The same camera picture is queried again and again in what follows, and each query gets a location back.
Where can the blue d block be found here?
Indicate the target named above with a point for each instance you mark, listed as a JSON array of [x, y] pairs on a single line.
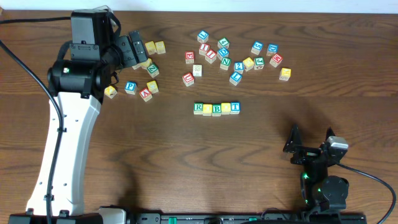
[[272, 49], [222, 53]]

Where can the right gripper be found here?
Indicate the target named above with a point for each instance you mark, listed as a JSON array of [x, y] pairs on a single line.
[[307, 153]]

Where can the blue D block right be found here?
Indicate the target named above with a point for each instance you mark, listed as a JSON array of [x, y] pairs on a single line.
[[272, 49]]

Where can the yellow S block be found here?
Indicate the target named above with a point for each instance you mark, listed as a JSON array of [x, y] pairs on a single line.
[[160, 47]]

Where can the blue T block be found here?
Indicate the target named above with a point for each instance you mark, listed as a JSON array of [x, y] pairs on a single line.
[[235, 108]]

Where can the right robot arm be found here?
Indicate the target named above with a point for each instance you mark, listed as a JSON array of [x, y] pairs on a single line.
[[324, 194]]

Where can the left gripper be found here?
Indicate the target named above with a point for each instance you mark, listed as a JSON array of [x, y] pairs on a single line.
[[129, 50]]

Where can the green B block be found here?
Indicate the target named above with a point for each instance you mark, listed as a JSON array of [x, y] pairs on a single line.
[[216, 110]]

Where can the blue L block lower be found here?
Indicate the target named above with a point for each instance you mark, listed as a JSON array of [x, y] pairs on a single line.
[[235, 78]]

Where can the red A block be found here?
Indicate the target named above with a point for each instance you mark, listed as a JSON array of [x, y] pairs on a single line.
[[145, 94]]

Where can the red M block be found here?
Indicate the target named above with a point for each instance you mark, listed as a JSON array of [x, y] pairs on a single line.
[[275, 60]]

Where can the red U block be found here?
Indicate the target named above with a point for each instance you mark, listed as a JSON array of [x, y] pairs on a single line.
[[188, 79]]

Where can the red I block upper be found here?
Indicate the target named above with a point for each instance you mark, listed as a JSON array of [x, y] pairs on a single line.
[[204, 48]]

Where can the yellow block beside Z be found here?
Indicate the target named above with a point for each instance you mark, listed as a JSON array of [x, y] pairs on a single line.
[[146, 64]]

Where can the blue D block centre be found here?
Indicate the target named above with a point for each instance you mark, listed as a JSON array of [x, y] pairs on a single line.
[[222, 53]]

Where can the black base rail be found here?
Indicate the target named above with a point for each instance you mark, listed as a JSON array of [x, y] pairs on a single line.
[[156, 218]]

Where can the green J block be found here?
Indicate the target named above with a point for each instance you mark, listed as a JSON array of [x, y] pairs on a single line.
[[259, 63]]

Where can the blue l block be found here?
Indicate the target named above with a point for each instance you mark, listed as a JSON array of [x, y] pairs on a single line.
[[202, 37], [235, 78]]

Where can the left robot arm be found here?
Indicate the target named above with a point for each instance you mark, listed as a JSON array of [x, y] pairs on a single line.
[[77, 81]]

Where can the yellow O block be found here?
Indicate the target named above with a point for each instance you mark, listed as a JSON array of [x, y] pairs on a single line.
[[207, 109]]

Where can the blue 5 block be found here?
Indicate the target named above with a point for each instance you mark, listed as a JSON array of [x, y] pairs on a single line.
[[257, 47]]

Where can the blue 2 block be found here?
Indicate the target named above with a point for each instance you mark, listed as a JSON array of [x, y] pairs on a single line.
[[238, 67]]

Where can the yellow block beside A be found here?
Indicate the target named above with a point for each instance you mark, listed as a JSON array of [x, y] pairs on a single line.
[[152, 86]]

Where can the green N block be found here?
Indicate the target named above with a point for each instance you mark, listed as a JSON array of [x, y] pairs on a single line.
[[225, 63]]

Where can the green Z block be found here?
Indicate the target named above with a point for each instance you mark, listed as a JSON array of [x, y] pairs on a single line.
[[153, 70]]

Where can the red E block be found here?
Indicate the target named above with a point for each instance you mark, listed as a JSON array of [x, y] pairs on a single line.
[[189, 57]]

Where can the white picture block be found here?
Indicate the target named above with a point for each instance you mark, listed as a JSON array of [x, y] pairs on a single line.
[[197, 70]]

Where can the red I block lower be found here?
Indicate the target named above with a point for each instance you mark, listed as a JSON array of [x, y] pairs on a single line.
[[210, 56]]

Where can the green R block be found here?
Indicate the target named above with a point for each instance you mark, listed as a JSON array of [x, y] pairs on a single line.
[[198, 109]]

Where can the blue P block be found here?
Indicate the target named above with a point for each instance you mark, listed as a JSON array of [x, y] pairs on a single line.
[[130, 88]]

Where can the green 4 block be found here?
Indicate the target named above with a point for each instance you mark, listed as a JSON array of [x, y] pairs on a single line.
[[223, 43]]

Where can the blue L block top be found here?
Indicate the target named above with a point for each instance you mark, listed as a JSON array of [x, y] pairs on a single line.
[[202, 37]]

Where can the green L block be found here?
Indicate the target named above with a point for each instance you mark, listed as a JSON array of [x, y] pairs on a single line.
[[136, 66]]

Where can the red i block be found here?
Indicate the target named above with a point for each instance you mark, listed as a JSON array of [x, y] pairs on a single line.
[[204, 48], [210, 56]]

